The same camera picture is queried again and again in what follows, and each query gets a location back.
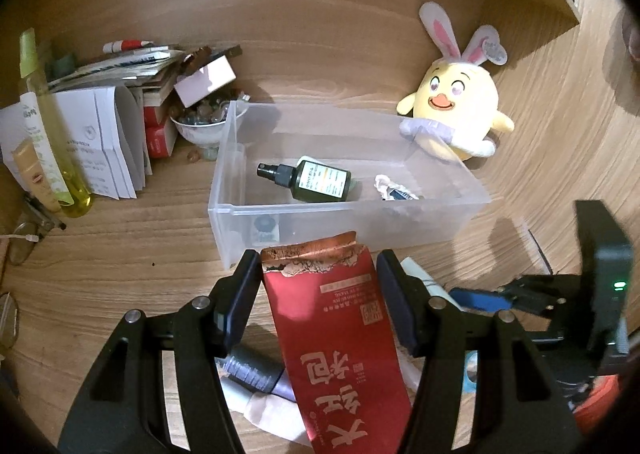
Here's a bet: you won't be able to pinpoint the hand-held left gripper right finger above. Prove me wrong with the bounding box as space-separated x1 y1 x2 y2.
376 249 576 454

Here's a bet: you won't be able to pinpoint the white folded paper leaflet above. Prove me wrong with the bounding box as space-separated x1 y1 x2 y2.
0 84 153 200

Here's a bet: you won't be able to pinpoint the pale green slim tube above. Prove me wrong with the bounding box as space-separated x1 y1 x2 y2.
400 257 453 302

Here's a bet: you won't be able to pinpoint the gold sunscreen tube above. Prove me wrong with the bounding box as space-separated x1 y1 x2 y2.
12 141 61 212

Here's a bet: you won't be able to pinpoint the white bowl of stones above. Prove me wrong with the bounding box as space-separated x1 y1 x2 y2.
170 101 248 161

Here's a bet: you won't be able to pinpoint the red and white marker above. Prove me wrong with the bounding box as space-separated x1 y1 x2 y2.
102 39 156 54

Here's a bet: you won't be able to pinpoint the yellow chick plush toy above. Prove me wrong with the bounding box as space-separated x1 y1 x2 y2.
396 1 516 162

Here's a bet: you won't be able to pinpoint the dark green spray bottle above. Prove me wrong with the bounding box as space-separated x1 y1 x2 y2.
256 159 352 202

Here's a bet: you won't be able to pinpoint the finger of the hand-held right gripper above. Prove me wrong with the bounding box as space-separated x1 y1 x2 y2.
497 274 583 307
449 287 551 322

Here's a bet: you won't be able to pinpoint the thin-frame eyeglasses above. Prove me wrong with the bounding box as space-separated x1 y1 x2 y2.
0 221 41 350

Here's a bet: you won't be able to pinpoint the red foil packet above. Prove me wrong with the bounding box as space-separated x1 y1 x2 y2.
260 231 413 454

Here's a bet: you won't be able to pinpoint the small white box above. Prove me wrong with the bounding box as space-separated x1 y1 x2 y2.
173 45 243 108

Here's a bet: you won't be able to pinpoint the dark purple tube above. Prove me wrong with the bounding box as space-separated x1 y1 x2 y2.
220 346 298 402

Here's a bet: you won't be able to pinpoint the clear plastic bin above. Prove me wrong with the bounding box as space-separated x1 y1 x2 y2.
207 101 493 271

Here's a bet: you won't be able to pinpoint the pink squeeze tube white cap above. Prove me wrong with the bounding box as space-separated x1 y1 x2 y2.
220 376 313 447

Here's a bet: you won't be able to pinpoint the white green-print tube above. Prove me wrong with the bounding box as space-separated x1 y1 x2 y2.
19 92 73 207

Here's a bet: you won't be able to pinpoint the white wrapper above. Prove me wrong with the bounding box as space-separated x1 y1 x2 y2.
375 174 423 201

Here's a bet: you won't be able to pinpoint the red box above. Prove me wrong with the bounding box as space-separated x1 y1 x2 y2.
143 103 173 127
145 123 179 158

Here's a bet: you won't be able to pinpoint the stack of books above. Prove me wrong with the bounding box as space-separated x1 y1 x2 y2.
47 45 188 88

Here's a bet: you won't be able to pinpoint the small floral print box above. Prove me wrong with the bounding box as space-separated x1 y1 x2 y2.
250 215 280 244

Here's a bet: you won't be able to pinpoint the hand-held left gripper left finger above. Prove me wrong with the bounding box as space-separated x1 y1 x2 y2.
57 249 263 454

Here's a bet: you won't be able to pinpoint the yellow-green spray bottle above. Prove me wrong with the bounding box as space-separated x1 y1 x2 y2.
19 28 93 219

